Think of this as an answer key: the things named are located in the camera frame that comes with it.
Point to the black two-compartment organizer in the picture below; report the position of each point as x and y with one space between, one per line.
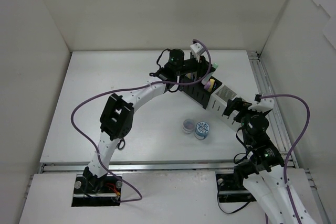
197 91

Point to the green highlighter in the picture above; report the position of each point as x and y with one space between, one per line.
214 66

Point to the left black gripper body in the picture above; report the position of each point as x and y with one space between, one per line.
199 66

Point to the blue patterned tape roll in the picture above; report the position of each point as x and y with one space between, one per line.
201 130

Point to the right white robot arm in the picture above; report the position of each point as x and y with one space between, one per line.
263 170

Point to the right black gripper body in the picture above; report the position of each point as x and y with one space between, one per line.
237 107

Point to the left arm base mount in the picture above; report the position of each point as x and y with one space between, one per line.
106 194

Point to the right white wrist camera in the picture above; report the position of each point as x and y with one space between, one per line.
262 105

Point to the pink blue tape roll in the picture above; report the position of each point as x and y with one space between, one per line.
188 126

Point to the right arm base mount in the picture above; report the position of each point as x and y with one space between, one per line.
231 190

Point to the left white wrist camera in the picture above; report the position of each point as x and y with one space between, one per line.
197 50

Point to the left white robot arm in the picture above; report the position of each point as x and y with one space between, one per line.
117 116

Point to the black handled scissors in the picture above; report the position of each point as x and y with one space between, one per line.
121 145

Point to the yellow highlighter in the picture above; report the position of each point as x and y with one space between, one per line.
211 81

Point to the purple pink highlighter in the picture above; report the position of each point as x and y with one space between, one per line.
207 85

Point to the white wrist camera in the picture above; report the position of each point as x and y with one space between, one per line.
262 105
197 50

